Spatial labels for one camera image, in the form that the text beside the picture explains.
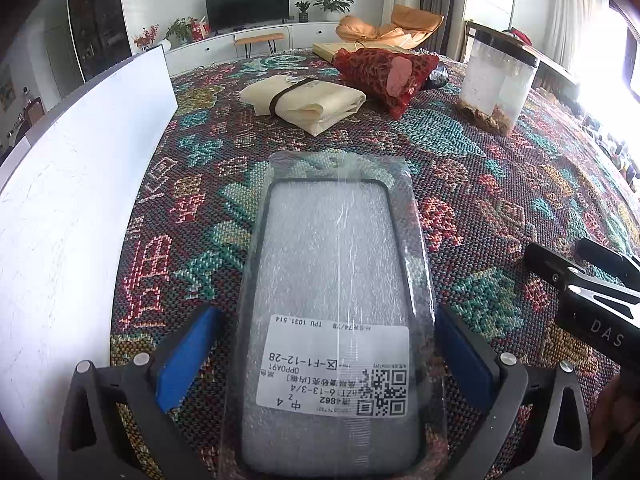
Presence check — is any patterned woven table cloth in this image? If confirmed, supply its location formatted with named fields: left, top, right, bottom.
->
left=88, top=49, right=639, bottom=479

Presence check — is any green plant with red decoration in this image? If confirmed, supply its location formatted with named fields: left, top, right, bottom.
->
left=165, top=16, right=210, bottom=46

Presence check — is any small potted plant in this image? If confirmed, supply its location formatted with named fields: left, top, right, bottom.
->
left=295, top=0, right=311, bottom=23

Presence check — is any clear jar with black lid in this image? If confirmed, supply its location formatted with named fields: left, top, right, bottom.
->
left=457, top=39, right=539, bottom=136

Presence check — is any white tv cabinet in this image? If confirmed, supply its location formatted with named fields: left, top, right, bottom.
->
left=165, top=22, right=340, bottom=76

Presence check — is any white cardboard box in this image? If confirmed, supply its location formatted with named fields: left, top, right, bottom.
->
left=1, top=48, right=177, bottom=479

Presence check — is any phone case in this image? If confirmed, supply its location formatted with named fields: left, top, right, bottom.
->
left=218, top=151, right=447, bottom=479

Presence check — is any small wooden bench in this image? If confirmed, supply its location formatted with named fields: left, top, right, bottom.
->
left=234, top=32, right=286, bottom=58

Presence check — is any red patterned pouch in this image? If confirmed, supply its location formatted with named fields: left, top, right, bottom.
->
left=333, top=48, right=439, bottom=119

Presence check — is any orange lounge chair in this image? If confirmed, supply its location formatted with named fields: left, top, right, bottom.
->
left=335, top=4, right=445, bottom=50

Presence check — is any black plastic bag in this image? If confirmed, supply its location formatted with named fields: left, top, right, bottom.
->
left=422, top=63, right=449, bottom=90

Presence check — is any person's right hand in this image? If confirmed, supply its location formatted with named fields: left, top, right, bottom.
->
left=590, top=373, right=639, bottom=457

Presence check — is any red flower vase arrangement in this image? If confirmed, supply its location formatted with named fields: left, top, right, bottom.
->
left=134, top=24, right=158, bottom=52

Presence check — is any potted green plant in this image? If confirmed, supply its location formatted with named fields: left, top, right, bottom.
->
left=314, top=0, right=355, bottom=22

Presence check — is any wooden railing furniture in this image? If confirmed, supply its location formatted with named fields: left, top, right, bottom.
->
left=464, top=21, right=563, bottom=70

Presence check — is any black display cabinet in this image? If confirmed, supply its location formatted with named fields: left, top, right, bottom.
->
left=67, top=0, right=131, bottom=81

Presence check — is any beige cloth with band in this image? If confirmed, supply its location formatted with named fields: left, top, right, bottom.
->
left=240, top=75, right=367, bottom=136

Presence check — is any yellow flat cardboard box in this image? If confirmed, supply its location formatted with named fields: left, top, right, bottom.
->
left=311, top=42, right=407, bottom=64

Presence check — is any black flat television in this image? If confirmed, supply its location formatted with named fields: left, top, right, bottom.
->
left=205, top=0, right=290, bottom=32

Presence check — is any grey curtain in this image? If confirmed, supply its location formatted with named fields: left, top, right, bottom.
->
left=418, top=0, right=471, bottom=57

